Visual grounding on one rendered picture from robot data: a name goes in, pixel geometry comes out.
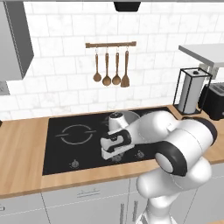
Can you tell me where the small wooden spoon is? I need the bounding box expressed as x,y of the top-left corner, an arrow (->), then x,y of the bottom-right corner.
93,48 -> 102,83

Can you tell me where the white wall shelf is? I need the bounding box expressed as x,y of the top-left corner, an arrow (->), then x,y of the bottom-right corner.
178,43 -> 224,68

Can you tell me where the grey drawer front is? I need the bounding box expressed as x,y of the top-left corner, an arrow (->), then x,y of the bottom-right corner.
40,178 -> 131,210
0,192 -> 45,219

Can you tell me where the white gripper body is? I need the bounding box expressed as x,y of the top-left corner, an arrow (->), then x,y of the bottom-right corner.
101,142 -> 135,161

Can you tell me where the white paper towel roll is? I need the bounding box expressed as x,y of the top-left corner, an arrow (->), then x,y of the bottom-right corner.
178,69 -> 205,115

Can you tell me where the grey cupboard run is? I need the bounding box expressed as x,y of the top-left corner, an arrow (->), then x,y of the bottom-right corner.
174,162 -> 224,224

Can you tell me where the grey metal pan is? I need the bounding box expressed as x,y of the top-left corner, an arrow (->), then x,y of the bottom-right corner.
123,110 -> 142,123

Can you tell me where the large wooden spoon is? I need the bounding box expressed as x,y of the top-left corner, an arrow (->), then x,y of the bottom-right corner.
101,48 -> 113,87

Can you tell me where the black toaster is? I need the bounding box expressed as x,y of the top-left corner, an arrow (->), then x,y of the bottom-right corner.
198,82 -> 224,122

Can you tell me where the black hob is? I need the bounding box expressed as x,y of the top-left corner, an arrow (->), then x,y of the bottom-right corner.
42,107 -> 176,176

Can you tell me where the grey wall cabinet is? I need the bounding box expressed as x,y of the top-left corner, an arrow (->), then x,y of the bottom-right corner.
0,1 -> 35,82

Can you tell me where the wooden spatula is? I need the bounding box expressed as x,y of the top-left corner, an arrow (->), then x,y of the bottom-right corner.
120,46 -> 131,88

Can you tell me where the black range hood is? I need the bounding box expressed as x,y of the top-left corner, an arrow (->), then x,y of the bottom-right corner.
113,1 -> 142,13

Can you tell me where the wooden utensil rail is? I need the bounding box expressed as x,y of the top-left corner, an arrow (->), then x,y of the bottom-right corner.
85,41 -> 137,49

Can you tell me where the grey cupboard door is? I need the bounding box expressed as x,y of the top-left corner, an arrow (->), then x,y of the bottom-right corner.
127,176 -> 153,224
45,194 -> 130,224

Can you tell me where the grey cupboard door handle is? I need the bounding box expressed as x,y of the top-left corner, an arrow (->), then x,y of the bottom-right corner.
119,202 -> 126,224
132,199 -> 139,223

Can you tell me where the wooden ladle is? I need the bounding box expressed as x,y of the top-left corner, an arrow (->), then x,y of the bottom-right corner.
111,48 -> 122,87

